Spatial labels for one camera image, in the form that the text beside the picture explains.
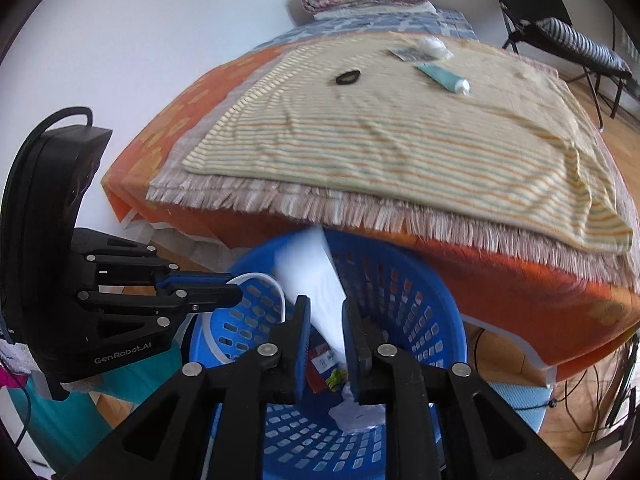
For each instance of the blue plastic basket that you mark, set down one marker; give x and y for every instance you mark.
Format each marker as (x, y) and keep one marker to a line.
(410, 320)

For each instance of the white crumpled tissue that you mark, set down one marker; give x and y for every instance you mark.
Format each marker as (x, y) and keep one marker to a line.
(432, 46)

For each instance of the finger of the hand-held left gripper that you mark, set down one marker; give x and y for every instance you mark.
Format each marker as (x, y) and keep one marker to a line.
(200, 278)
(210, 297)

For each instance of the white lace cloth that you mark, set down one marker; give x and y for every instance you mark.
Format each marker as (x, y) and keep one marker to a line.
(15, 355)

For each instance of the teal cloth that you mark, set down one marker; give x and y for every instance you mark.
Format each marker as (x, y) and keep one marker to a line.
(75, 420)

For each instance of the blue plaid bed sheet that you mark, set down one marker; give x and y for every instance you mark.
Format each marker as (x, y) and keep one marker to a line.
(380, 22)

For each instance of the red cardboard box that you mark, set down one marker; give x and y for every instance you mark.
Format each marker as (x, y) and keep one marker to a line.
(320, 360)

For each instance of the striped garment on chair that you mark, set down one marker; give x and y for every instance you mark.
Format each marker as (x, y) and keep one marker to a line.
(585, 42)

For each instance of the light blue foam mat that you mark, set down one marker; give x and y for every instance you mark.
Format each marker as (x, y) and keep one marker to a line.
(520, 405)

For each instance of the orange floral blanket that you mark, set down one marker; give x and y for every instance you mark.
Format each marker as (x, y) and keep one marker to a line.
(525, 300)

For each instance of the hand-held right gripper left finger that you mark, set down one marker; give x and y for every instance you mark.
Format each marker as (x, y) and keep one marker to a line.
(301, 350)

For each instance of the white plastic bag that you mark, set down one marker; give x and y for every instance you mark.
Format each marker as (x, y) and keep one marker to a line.
(320, 290)

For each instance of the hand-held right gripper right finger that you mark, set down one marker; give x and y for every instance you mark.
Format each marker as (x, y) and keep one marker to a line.
(350, 350)

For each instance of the pink cloth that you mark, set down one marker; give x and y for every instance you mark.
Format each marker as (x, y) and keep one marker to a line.
(6, 377)

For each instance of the dark foil snack wrapper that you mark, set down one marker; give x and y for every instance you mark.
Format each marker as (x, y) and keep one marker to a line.
(407, 53)

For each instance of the teal tube with white cap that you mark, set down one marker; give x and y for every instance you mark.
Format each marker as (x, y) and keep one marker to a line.
(440, 76)

